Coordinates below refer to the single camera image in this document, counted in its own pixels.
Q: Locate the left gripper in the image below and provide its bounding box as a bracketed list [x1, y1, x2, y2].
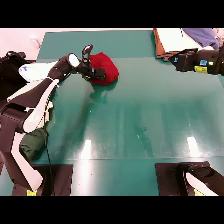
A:
[79, 62, 107, 82]

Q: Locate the red T-shirt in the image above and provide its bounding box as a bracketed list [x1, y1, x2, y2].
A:
[89, 51, 120, 86]

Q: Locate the black garment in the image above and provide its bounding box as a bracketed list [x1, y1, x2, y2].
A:
[0, 50, 36, 102]

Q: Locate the purple garment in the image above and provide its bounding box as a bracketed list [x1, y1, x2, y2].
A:
[182, 28, 221, 51]

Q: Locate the orange garment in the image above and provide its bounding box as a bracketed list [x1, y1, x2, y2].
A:
[152, 28, 182, 62]

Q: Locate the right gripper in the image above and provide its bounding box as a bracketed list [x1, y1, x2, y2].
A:
[168, 48, 200, 73]

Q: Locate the black cable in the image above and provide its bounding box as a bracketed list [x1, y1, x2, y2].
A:
[43, 131, 55, 197]

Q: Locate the dark green garment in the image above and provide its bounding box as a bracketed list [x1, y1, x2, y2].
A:
[18, 127, 50, 163]

